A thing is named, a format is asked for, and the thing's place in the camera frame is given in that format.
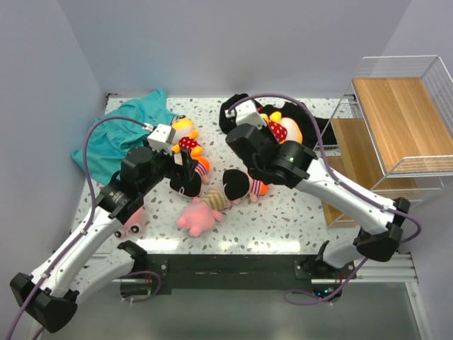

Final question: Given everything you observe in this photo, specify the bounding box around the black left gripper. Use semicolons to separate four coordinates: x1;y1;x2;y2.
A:
139;137;197;195

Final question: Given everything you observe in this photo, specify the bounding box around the black-haired doll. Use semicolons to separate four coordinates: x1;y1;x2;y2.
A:
169;156;210;198
222;169;269;204

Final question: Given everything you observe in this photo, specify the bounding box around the yellow polka-dot plush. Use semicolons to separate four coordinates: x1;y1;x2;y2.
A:
171;118;203;157
260;111;303;144

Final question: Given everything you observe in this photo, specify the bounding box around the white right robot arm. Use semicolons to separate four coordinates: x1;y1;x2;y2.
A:
226;124;411;278

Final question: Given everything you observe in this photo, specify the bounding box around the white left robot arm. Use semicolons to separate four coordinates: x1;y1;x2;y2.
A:
10;147;197;333

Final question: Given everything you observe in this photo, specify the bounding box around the pink pig plush, centre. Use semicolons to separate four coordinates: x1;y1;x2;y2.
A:
176;187;231;237

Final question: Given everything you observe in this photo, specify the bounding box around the pink pig plush,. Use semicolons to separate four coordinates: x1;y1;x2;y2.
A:
176;187;231;237
114;208;144;239

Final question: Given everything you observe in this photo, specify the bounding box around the black printed shirt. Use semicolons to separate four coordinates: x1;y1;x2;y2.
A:
218;93;338;149

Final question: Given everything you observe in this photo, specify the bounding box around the pink pig plush, left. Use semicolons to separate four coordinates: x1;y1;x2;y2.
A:
114;208;144;239

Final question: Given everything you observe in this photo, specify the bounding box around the teal striped-trim shirt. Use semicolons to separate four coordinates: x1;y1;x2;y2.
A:
87;89;178;185

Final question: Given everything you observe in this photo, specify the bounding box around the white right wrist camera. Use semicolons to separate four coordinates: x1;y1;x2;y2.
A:
225;101;266;129

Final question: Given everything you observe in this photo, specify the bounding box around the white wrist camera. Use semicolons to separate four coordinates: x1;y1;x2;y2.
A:
225;101;266;129
144;124;176;155

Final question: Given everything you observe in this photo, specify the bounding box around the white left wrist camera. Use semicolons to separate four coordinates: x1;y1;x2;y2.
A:
144;124;176;155

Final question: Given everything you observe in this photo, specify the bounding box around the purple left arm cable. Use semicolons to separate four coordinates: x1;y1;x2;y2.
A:
0;116;163;340

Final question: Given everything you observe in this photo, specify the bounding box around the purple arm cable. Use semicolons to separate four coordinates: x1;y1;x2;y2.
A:
228;93;421;305
0;116;163;340

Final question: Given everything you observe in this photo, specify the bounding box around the aluminium frame rail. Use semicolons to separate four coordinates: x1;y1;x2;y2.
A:
52;253;418;284

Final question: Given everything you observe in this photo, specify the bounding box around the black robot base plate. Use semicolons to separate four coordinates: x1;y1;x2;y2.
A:
120;254;355;298

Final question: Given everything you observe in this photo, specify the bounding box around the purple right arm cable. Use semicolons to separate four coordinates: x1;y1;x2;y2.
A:
228;93;421;305

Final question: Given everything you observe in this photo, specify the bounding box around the white wire wooden shelf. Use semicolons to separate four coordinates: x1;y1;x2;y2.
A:
321;55;453;230

